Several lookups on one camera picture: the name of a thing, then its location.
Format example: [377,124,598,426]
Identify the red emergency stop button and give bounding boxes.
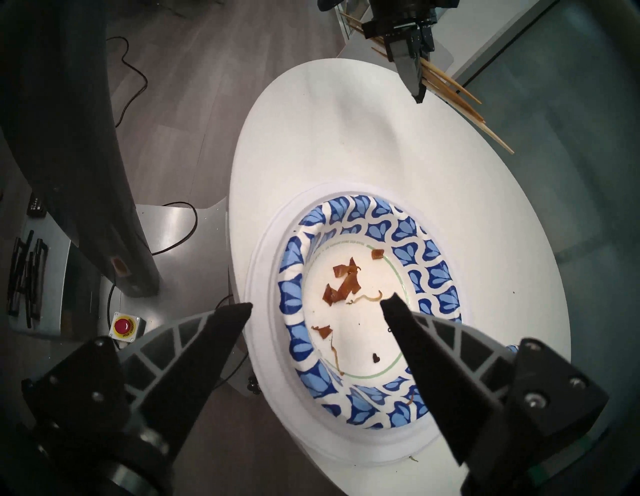
[109,311,147,343]

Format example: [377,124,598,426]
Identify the brown food scraps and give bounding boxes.
[311,250,386,376]

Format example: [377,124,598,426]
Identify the black floor cable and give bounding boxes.
[150,201,199,256]
[106,36,149,129]

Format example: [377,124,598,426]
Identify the wooden chopstick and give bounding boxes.
[345,17,486,122]
[371,46,487,124]
[340,11,483,106]
[371,46,516,155]

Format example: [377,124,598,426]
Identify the dark grey robot torso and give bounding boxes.
[0,0,161,298]

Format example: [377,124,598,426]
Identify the white chair with handle hole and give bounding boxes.
[336,20,456,76]

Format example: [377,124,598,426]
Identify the large blue patterned paper bowl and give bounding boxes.
[277,195,463,430]

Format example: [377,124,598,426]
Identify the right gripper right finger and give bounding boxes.
[380,292,610,488]

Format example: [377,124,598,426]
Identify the black tool set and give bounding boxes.
[6,229,50,330]

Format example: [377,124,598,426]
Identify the large white foam plate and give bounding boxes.
[244,181,471,468]

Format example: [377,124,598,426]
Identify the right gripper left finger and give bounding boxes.
[22,302,253,451]

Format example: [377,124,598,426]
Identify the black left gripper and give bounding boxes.
[362,0,441,104]

